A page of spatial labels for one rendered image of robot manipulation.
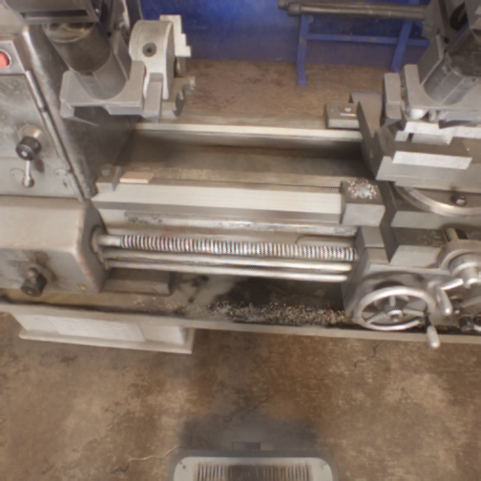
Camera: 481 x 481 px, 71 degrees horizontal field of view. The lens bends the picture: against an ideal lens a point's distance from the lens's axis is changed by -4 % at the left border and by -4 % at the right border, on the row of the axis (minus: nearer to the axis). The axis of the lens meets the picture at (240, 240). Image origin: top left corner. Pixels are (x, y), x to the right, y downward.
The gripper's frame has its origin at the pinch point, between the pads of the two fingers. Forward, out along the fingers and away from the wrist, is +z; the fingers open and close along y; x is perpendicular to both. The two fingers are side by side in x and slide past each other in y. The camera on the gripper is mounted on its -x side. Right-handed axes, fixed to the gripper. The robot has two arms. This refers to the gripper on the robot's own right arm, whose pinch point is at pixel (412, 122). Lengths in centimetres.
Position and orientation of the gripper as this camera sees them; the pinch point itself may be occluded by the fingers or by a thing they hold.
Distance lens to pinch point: 63.0
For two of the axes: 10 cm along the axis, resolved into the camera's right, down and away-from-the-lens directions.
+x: -0.1, 9.8, -2.0
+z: 0.0, 2.0, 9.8
